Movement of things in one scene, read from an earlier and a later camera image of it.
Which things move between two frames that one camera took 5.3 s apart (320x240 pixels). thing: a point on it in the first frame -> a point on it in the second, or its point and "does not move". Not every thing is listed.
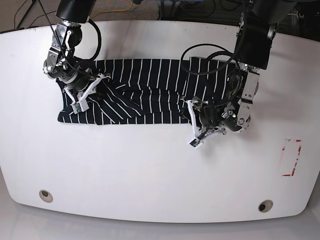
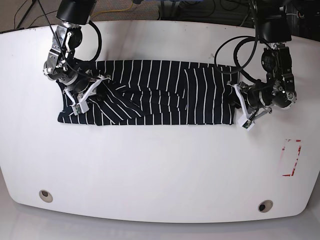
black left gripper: x=84 y=84 does not move
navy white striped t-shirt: x=146 y=91 does not move
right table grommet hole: x=265 y=205 does not move
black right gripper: x=210 y=116 -> x=257 y=97
